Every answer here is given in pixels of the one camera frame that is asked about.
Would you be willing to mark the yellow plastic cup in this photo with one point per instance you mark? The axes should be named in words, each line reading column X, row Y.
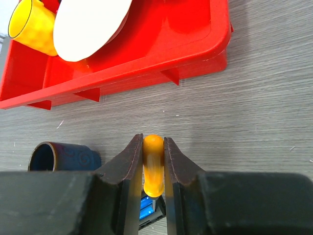
column 31, row 24

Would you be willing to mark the orange handled screwdriver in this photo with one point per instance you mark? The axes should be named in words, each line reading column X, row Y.
column 153, row 164

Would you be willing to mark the red plastic tray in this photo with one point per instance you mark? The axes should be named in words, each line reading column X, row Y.
column 162, row 41

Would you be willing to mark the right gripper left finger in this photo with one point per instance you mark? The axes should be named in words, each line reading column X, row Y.
column 101, row 202

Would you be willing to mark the black remote blue batteries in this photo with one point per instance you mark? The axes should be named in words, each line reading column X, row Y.
column 160, row 212

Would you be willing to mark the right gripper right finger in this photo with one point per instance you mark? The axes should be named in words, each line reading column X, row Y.
column 200, row 202

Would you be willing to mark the white paper plate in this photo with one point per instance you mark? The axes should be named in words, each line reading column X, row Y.
column 82, row 27

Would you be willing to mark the dark blue ceramic mug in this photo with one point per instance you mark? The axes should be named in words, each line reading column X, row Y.
column 55, row 156

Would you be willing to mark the blue aaa battery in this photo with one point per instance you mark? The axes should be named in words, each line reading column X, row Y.
column 145, row 201
column 147, row 211

